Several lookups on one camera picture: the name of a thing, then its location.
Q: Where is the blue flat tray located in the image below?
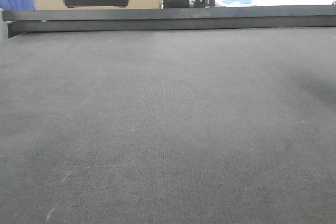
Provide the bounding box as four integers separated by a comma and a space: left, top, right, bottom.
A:
221, 0, 253, 4

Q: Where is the black conveyor side rail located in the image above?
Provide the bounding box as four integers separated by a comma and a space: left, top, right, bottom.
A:
1, 3, 335, 37

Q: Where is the white background table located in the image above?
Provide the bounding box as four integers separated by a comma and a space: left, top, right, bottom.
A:
215, 0, 335, 7

